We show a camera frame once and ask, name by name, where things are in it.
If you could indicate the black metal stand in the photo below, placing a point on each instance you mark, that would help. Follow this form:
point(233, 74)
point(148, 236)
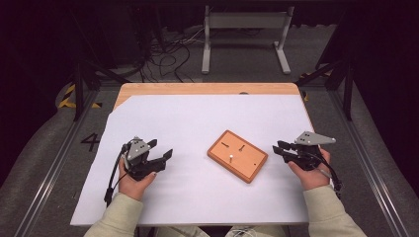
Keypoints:
point(79, 85)
point(347, 89)

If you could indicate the aluminium floor rail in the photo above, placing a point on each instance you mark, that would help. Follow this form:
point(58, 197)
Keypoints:
point(369, 171)
point(49, 177)

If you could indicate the white metal stand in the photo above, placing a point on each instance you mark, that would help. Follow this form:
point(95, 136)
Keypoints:
point(247, 20)

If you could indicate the yellow black hazard tape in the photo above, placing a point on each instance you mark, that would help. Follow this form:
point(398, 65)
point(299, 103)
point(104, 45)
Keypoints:
point(66, 102)

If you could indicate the orange wooden box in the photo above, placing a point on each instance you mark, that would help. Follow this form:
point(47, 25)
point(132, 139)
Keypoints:
point(243, 161)

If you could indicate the person's left hand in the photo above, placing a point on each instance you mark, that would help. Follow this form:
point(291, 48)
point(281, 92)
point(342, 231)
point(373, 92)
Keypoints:
point(133, 187)

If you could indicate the person's right hand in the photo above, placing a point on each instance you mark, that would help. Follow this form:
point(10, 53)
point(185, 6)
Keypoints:
point(313, 179)

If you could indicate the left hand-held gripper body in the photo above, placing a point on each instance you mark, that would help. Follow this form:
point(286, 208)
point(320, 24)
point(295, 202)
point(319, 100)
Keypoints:
point(138, 151)

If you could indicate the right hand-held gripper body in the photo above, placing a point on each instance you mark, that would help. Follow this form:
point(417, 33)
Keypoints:
point(308, 154)

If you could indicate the wooden table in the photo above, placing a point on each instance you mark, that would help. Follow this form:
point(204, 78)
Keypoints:
point(197, 88)

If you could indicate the white paper sheet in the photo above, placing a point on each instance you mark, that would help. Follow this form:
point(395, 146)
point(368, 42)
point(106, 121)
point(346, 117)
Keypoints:
point(197, 197)

